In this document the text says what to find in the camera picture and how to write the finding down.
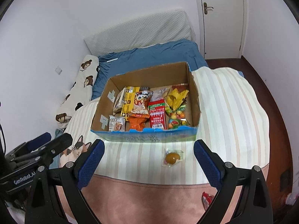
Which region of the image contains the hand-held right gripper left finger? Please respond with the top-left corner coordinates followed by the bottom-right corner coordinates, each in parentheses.
top-left (24, 139), bottom-right (105, 224)

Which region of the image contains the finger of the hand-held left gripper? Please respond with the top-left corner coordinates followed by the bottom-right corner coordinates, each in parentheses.
top-left (5, 132), bottom-right (52, 160)
top-left (35, 133), bottom-right (73, 161)

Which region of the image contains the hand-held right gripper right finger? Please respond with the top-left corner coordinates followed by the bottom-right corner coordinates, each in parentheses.
top-left (193, 139), bottom-right (274, 224)

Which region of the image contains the braised egg clear packet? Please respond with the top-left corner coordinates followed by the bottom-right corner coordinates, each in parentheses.
top-left (162, 148), bottom-right (184, 168)

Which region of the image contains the green candy ball bag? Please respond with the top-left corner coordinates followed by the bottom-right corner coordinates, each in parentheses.
top-left (166, 105), bottom-right (190, 130)

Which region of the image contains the orange snack bag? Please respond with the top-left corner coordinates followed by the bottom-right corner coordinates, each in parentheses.
top-left (128, 116), bottom-right (150, 131)

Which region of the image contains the blue cardboard box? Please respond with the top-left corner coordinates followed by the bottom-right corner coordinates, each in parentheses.
top-left (90, 62), bottom-right (201, 143)

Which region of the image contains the red green snack packet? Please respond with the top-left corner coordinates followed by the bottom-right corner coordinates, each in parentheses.
top-left (148, 99), bottom-right (167, 130)

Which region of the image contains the clear white snack packet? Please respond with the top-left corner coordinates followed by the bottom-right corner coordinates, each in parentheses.
top-left (113, 87), bottom-right (128, 112)

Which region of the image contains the beige red cartoon snack bag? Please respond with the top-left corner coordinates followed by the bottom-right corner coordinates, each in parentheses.
top-left (132, 91), bottom-right (153, 117)

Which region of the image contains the small red packet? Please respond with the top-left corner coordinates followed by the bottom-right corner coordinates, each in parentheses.
top-left (201, 191), bottom-right (215, 211)

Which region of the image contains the small beige snack packet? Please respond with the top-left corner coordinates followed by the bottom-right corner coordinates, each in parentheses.
top-left (109, 115), bottom-right (126, 132)

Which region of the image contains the striped pink blanket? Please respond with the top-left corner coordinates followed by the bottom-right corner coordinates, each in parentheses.
top-left (58, 66), bottom-right (271, 224)

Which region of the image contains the bear print bolster pillow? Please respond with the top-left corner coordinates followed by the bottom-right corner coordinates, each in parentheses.
top-left (56, 54), bottom-right (100, 129)

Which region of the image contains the yellow crinkled snack packet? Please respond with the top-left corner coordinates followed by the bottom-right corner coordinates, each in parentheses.
top-left (166, 89), bottom-right (189, 111)

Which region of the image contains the clear plastic bottle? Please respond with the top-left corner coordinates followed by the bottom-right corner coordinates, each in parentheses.
top-left (286, 192), bottom-right (298, 206)

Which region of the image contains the blue bed sheet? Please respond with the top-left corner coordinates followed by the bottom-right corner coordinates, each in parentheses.
top-left (91, 38), bottom-right (244, 101)

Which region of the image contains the white door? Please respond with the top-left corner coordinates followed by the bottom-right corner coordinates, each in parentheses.
top-left (192, 0), bottom-right (248, 60)

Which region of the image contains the grey pillow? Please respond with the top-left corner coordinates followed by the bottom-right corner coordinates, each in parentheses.
top-left (84, 9), bottom-right (195, 56)

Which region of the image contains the metal door handle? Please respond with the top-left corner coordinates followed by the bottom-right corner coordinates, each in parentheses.
top-left (203, 2), bottom-right (214, 15)

